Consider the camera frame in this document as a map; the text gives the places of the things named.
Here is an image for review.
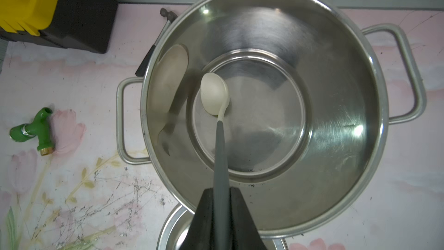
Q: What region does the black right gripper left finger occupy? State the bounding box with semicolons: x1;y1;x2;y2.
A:
179;188;213;250

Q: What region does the black handled claw hammer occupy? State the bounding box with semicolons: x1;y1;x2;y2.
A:
135;8;178;77

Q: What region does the cream spoon with grey handle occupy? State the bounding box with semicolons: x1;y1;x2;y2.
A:
201;73;232;250

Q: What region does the green garden hose nozzle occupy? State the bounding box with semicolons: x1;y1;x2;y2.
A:
9;107;55;156

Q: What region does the stainless steel pot lid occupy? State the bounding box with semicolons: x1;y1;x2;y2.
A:
157;205;288;250

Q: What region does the yellow black toolbox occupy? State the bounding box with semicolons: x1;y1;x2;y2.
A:
1;0;118;53

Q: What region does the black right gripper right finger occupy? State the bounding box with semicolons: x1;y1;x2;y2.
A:
230;187;267;250

